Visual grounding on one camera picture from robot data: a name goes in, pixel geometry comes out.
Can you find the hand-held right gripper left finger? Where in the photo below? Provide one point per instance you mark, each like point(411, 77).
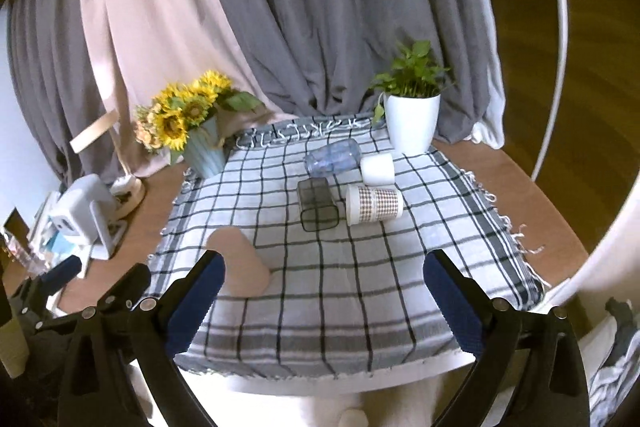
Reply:
point(192, 302)

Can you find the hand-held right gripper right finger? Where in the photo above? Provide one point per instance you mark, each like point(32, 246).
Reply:
point(450, 302)

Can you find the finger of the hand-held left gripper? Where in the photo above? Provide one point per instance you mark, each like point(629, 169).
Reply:
point(62, 269)
point(127, 284)

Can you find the beige cup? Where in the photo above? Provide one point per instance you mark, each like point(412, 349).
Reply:
point(240, 257)

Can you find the brown patterned white cup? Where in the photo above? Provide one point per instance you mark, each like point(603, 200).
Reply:
point(375, 204)

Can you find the plain white cup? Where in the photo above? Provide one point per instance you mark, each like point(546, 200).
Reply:
point(378, 169)

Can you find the grey transparent square cup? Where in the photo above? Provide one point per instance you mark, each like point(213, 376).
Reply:
point(315, 202)

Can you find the clear bluish plastic cup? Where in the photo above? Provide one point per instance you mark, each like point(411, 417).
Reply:
point(332, 158)

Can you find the pile of books and papers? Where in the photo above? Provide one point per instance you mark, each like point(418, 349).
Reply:
point(42, 232)

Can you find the white box-shaped device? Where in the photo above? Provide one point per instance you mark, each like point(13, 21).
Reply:
point(80, 207)

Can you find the checked tablecloth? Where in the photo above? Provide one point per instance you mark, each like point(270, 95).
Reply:
point(350, 282)

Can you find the white desk lamp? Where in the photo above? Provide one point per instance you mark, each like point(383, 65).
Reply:
point(95, 132)

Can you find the blue ribbed vase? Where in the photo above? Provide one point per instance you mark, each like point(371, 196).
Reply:
point(205, 152)

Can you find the striped cloth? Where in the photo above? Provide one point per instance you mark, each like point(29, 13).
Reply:
point(610, 382)

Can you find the sunflower bouquet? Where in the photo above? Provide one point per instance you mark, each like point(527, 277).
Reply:
point(175, 112)

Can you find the green plant in white pot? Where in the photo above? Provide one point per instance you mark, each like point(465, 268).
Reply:
point(412, 122)

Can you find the white curtain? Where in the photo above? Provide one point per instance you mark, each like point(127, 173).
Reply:
point(492, 117)

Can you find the pink curtain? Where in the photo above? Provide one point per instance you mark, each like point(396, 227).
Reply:
point(150, 7)

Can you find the white hoop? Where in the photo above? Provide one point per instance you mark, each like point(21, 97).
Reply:
point(563, 7)

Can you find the grey curtain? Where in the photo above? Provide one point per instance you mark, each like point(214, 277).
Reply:
point(325, 7)

